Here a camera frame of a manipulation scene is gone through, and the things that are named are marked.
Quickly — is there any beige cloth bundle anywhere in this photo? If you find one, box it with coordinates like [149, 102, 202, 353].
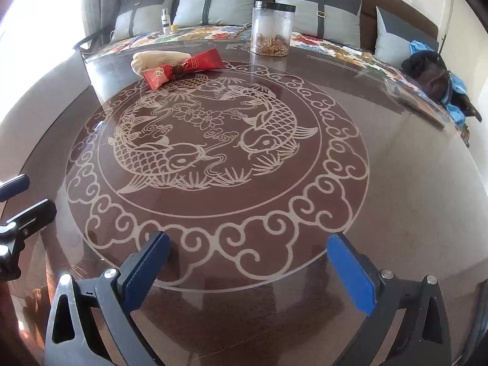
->
[131, 50, 191, 77]

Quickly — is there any black and blue clothes pile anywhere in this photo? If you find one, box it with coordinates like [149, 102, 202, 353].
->
[401, 41, 483, 127]

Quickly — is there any red snack packet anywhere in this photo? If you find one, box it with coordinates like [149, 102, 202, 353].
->
[143, 49, 224, 90]

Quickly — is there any grey pillow far right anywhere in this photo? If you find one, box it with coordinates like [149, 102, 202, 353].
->
[375, 7, 438, 70]

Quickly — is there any grey pillow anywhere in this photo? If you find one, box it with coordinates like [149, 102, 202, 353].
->
[274, 0, 363, 48]
[110, 0, 174, 42]
[173, 0, 256, 27]
[375, 7, 438, 70]

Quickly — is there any grey pillow far left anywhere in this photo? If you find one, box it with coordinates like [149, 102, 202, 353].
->
[110, 0, 174, 42]

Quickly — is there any white lotion bottle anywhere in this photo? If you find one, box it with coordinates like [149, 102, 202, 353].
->
[161, 8, 171, 35]

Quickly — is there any clear plastic jar black lid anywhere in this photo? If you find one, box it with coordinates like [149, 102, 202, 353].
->
[250, 1, 296, 57]

